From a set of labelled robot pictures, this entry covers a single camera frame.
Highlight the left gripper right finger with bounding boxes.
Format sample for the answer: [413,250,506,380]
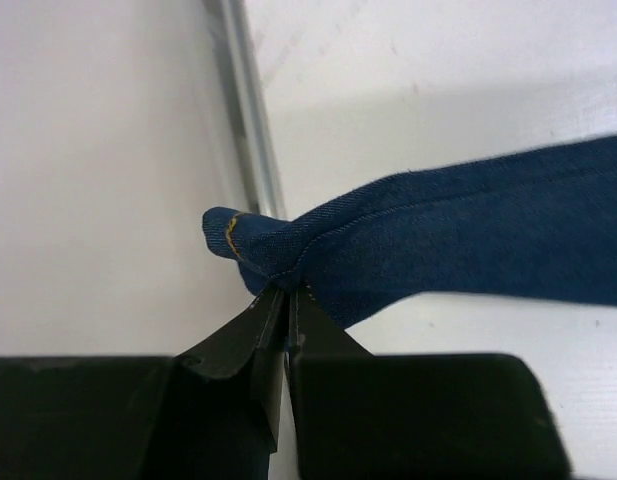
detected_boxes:
[289,289,572,479]

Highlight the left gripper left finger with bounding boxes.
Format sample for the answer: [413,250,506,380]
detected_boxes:
[0,288,287,479]

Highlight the dark blue denim trousers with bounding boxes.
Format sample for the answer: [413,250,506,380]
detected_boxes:
[202,136,617,328]

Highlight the left aluminium table rail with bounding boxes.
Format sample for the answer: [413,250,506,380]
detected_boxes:
[203,1,287,218]

